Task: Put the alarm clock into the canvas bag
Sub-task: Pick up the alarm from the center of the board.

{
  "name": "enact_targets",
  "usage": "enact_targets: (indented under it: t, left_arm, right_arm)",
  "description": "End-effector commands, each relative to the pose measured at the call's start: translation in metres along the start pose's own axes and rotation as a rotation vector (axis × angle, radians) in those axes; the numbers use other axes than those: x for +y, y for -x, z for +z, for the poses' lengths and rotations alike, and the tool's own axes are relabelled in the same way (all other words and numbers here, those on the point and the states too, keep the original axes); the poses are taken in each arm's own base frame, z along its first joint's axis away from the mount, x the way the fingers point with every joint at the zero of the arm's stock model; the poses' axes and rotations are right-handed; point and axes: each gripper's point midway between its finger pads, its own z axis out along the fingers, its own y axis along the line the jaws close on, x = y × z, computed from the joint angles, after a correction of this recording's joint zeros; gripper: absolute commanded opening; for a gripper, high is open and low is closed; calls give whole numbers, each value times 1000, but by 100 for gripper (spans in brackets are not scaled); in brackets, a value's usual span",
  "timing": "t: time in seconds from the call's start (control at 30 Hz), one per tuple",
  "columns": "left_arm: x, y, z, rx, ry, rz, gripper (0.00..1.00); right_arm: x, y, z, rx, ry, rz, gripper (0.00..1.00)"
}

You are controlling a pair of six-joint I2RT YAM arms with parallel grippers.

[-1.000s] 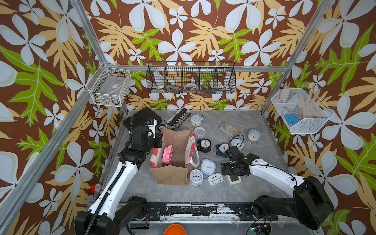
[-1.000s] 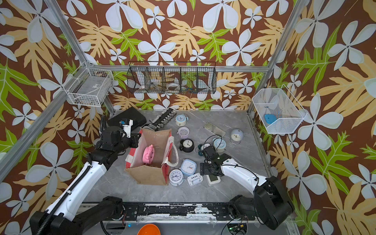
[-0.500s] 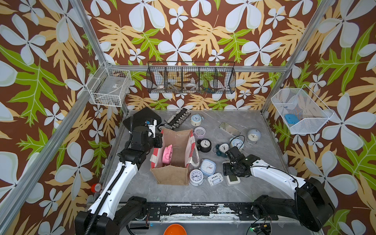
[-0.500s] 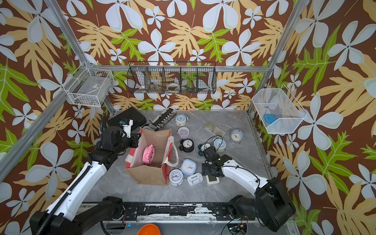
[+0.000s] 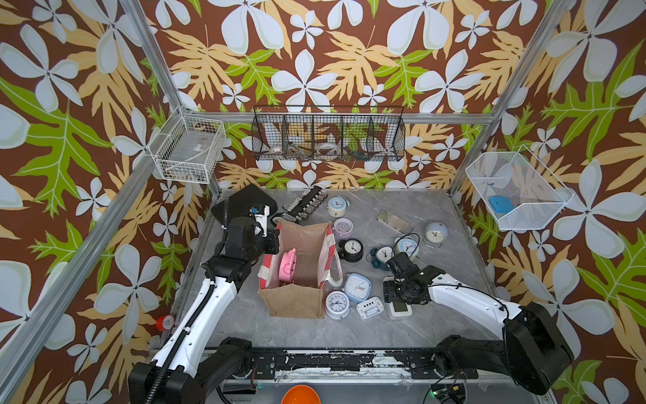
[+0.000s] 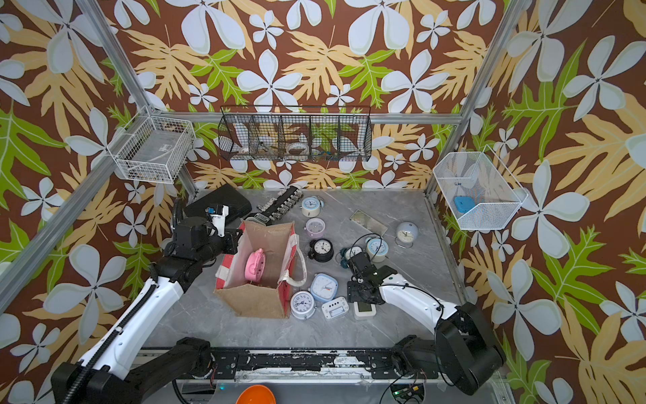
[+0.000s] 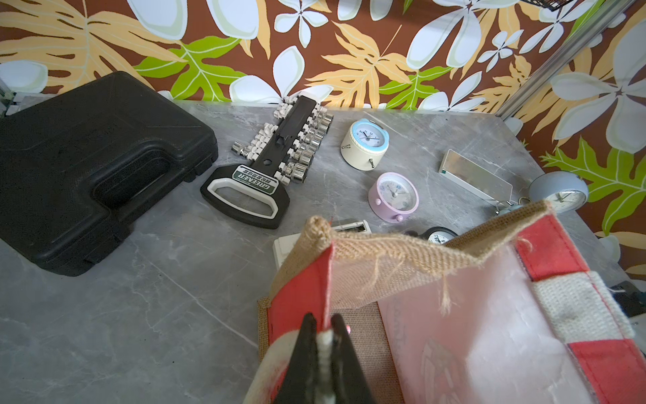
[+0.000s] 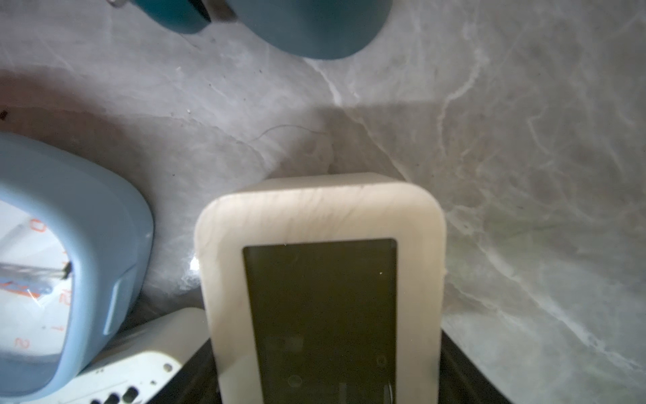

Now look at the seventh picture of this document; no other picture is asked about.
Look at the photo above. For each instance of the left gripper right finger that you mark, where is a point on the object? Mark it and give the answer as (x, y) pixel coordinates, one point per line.
(349, 384)

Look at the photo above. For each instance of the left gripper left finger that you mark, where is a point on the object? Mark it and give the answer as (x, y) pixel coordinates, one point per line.
(301, 377)

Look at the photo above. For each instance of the canvas bag with red sides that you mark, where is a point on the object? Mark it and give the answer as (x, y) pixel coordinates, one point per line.
(507, 313)

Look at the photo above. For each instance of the black twin-bell alarm clock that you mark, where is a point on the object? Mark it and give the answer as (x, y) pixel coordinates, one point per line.
(438, 235)

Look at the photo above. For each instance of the lilac round alarm clock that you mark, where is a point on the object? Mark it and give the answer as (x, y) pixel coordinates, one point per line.
(393, 198)

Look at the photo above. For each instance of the light blue twin-bell alarm clock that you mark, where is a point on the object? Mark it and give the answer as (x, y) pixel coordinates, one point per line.
(503, 208)

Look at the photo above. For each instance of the cream and blue alarm clock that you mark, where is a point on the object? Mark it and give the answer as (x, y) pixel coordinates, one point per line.
(364, 145)

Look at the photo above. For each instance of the mirror digital clock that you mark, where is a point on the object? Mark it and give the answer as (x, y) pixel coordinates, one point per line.
(475, 179)

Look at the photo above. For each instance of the grey round globe clock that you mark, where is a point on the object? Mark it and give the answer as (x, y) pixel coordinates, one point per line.
(563, 190)

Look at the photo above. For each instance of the black plastic tool case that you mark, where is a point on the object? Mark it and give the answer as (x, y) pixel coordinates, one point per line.
(79, 169)

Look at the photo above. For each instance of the socket set on black rail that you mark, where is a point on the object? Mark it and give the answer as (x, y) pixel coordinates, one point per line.
(281, 153)

